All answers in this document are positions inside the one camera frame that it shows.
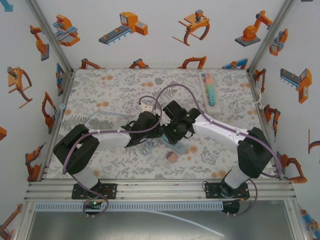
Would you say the black controller box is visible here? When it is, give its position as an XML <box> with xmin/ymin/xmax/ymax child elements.
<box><xmin>221</xmin><ymin>199</ymin><xmax>241</xmax><ymax>215</ymax></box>

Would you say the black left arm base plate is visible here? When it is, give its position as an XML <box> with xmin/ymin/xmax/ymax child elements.
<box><xmin>71</xmin><ymin>183</ymin><xmax>118</xmax><ymax>200</ymax></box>

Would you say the grey power strip with cable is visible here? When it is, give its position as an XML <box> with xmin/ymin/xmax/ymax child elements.
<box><xmin>159</xmin><ymin>136</ymin><xmax>188</xmax><ymax>155</ymax></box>

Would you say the floral tablecloth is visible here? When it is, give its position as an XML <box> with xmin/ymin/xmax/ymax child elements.
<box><xmin>46</xmin><ymin>68</ymin><xmax>279</xmax><ymax>180</ymax></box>

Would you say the controller board with green light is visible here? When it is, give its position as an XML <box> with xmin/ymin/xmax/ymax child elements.
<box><xmin>83</xmin><ymin>199</ymin><xmax>103</xmax><ymax>213</ymax></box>

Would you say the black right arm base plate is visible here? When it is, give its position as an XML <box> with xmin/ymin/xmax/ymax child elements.
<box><xmin>204</xmin><ymin>182</ymin><xmax>251</xmax><ymax>201</ymax></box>

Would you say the aluminium frame rail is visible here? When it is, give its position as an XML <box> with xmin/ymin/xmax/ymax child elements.
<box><xmin>23</xmin><ymin>179</ymin><xmax>297</xmax><ymax>202</ymax></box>

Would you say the white power strip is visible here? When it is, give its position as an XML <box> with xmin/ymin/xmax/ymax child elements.
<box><xmin>198</xmin><ymin>71</ymin><xmax>221</xmax><ymax>114</ymax></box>

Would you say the aluminium side rail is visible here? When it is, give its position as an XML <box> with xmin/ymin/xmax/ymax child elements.
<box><xmin>41</xmin><ymin>69</ymin><xmax>75</xmax><ymax>181</ymax></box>
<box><xmin>246</xmin><ymin>69</ymin><xmax>285</xmax><ymax>181</ymax></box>

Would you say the aluminium corner post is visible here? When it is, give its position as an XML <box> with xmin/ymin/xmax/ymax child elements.
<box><xmin>24</xmin><ymin>0</ymin><xmax>75</xmax><ymax>73</ymax></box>
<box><xmin>246</xmin><ymin>0</ymin><xmax>297</xmax><ymax>73</ymax></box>

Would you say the slotted grey cable duct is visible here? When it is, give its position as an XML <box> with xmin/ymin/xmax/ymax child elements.
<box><xmin>34</xmin><ymin>202</ymin><xmax>224</xmax><ymax>211</ymax></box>

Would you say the grey metal sheet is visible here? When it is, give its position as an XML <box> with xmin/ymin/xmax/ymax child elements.
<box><xmin>24</xmin><ymin>209</ymin><xmax>307</xmax><ymax>240</ymax></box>

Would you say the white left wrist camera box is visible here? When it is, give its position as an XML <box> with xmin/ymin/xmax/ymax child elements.
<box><xmin>139</xmin><ymin>103</ymin><xmax>155</xmax><ymax>114</ymax></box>

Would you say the white plastic tube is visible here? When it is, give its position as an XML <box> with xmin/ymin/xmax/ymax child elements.
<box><xmin>146</xmin><ymin>209</ymin><xmax>226</xmax><ymax>238</ymax></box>

